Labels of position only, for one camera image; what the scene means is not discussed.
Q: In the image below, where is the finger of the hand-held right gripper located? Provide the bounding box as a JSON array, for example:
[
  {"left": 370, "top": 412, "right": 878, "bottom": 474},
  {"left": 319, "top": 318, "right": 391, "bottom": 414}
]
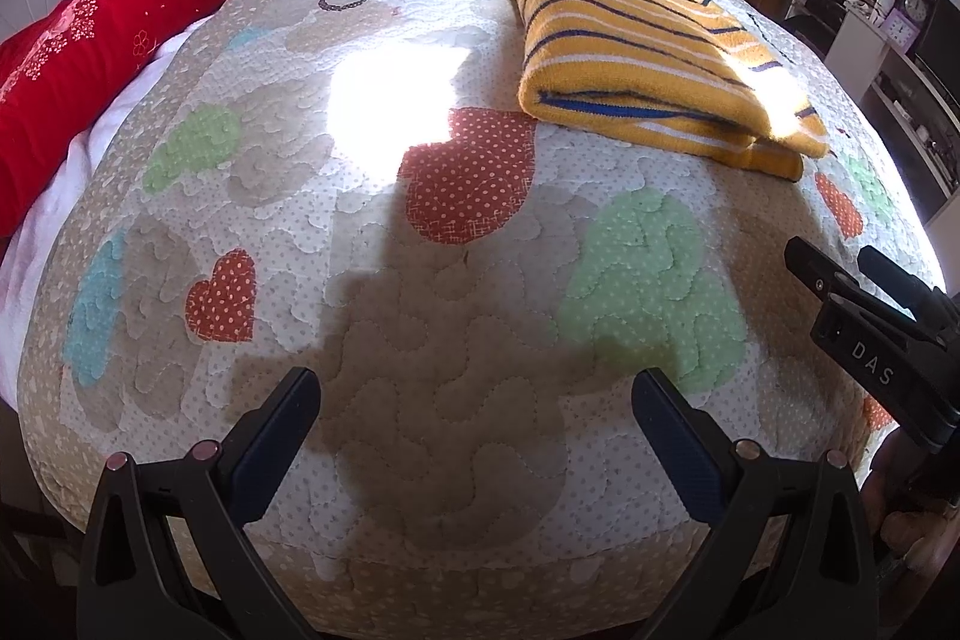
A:
[
  {"left": 784, "top": 237, "right": 878, "bottom": 319},
  {"left": 857, "top": 245, "right": 960, "bottom": 341}
]

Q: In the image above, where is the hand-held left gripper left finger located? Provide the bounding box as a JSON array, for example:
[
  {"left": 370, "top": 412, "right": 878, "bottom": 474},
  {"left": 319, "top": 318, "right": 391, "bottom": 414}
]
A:
[{"left": 75, "top": 367, "right": 323, "bottom": 640}]

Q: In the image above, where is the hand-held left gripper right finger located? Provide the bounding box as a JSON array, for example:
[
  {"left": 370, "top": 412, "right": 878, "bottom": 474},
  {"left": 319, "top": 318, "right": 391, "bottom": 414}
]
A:
[{"left": 631, "top": 368, "right": 882, "bottom": 640}]

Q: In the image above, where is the yellow striped sweater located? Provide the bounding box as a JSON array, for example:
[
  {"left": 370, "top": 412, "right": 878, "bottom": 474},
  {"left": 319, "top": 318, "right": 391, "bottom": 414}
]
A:
[{"left": 505, "top": 0, "right": 831, "bottom": 184}]

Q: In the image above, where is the person's right hand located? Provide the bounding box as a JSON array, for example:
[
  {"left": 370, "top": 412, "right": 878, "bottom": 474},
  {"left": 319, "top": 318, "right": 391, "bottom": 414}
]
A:
[{"left": 859, "top": 430, "right": 960, "bottom": 588}]

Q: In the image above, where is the dark shelf unit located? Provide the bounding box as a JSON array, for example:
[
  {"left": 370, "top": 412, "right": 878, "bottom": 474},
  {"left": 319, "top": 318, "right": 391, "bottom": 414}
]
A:
[{"left": 784, "top": 0, "right": 960, "bottom": 223}]

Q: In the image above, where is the beige heart-patterned quilted bedspread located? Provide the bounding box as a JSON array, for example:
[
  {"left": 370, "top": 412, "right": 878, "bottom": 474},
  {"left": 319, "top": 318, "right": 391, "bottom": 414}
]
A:
[{"left": 19, "top": 0, "right": 946, "bottom": 640}]

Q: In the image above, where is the white box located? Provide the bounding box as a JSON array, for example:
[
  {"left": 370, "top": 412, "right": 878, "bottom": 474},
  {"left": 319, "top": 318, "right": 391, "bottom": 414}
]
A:
[{"left": 825, "top": 14, "right": 895, "bottom": 88}]

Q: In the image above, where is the black monitor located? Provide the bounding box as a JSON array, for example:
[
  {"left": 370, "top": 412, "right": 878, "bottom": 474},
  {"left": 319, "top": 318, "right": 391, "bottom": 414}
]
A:
[{"left": 915, "top": 0, "right": 960, "bottom": 80}]

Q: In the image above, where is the purple alarm clock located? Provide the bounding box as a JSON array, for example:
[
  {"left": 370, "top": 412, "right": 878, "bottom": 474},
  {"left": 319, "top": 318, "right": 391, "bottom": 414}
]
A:
[{"left": 885, "top": 8, "right": 918, "bottom": 53}]

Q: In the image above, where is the red patterned quilt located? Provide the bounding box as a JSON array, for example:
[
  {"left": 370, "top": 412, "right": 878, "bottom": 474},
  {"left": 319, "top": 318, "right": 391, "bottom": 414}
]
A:
[{"left": 0, "top": 0, "right": 392, "bottom": 240}]

